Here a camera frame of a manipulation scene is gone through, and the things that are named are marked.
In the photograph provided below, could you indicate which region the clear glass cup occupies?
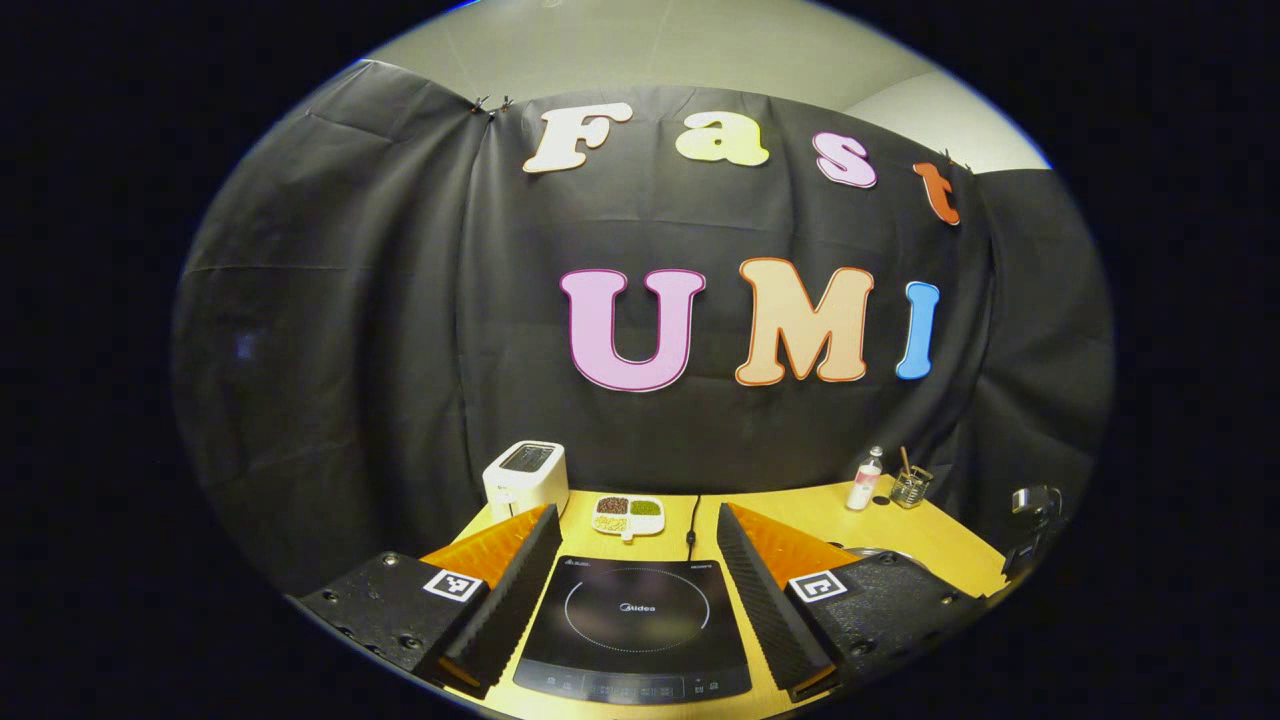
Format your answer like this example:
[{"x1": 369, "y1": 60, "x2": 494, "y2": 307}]
[{"x1": 890, "y1": 466, "x2": 933, "y2": 510}]

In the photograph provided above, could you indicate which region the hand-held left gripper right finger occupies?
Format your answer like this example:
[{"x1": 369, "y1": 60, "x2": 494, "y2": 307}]
[{"x1": 716, "y1": 502, "x2": 991, "y2": 701}]

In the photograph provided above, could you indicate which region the white toaster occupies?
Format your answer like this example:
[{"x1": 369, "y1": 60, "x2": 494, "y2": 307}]
[{"x1": 483, "y1": 440, "x2": 570, "y2": 519}]

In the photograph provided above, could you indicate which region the clear bottle with pink label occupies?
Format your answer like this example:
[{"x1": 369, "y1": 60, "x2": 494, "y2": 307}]
[{"x1": 846, "y1": 446, "x2": 885, "y2": 512}]

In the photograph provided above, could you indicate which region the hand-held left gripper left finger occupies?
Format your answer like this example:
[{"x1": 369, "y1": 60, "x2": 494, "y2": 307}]
[{"x1": 298, "y1": 503, "x2": 564, "y2": 699}]

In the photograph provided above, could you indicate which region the black backdrop cloth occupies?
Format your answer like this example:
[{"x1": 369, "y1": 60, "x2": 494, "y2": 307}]
[{"x1": 172, "y1": 60, "x2": 1116, "y2": 596}]

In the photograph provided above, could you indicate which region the black induction cooktop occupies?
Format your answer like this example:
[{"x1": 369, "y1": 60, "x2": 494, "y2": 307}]
[{"x1": 513, "y1": 556, "x2": 753, "y2": 706}]

